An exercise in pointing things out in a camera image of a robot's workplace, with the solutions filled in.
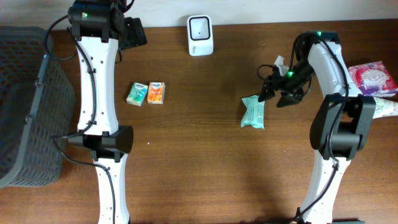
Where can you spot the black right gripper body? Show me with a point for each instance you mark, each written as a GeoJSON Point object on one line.
{"type": "Point", "coordinates": [296, 76]}

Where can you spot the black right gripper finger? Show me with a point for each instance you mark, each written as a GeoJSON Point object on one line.
{"type": "Point", "coordinates": [267, 93]}
{"type": "Point", "coordinates": [288, 99]}

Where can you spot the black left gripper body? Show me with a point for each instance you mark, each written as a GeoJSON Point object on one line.
{"type": "Point", "coordinates": [134, 34]}

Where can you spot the teal toilet tissue pack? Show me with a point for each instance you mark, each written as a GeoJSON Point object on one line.
{"type": "Point", "coordinates": [254, 115]}

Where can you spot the green Kleenex tissue pack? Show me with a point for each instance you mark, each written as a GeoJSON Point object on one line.
{"type": "Point", "coordinates": [137, 94]}

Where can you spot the orange Kleenex tissue pack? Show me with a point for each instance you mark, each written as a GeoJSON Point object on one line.
{"type": "Point", "coordinates": [156, 92]}

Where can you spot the red purple tissue pack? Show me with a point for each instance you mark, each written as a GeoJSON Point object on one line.
{"type": "Point", "coordinates": [373, 79]}

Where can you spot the white leaf-pattern tissue pack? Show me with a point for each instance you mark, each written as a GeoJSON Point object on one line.
{"type": "Point", "coordinates": [385, 108]}

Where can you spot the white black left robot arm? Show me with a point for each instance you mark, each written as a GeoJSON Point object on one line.
{"type": "Point", "coordinates": [100, 32]}

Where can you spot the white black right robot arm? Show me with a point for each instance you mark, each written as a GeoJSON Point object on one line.
{"type": "Point", "coordinates": [341, 126]}

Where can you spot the white black barcode scanner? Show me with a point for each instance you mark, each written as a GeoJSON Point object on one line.
{"type": "Point", "coordinates": [200, 35]}

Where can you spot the dark grey plastic basket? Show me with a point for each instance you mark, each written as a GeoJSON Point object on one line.
{"type": "Point", "coordinates": [37, 102]}

